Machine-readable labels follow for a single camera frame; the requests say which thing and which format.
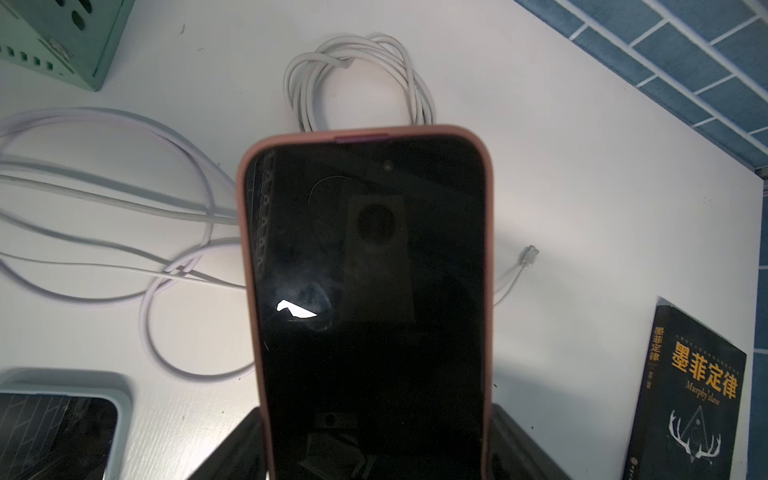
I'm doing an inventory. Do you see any mint green perforated basket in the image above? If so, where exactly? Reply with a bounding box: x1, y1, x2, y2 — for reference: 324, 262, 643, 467
1, 0, 134, 92

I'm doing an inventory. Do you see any phone with pink case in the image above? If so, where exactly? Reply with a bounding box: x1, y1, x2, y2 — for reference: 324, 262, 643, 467
236, 125, 493, 479

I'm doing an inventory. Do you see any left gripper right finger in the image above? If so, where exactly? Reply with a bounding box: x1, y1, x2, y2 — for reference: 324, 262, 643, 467
488, 404, 570, 480

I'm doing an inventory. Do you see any phone with light blue case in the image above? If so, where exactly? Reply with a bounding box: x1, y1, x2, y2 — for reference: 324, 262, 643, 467
1, 368, 134, 479

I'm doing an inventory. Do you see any black Murphy's law book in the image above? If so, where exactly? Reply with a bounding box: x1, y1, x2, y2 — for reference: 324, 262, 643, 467
622, 299, 747, 480

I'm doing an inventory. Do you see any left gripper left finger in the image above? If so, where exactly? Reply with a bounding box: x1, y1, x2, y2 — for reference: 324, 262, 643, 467
189, 408, 267, 480

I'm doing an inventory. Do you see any white charging cable loop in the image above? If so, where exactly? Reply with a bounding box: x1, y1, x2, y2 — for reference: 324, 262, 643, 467
0, 107, 256, 384

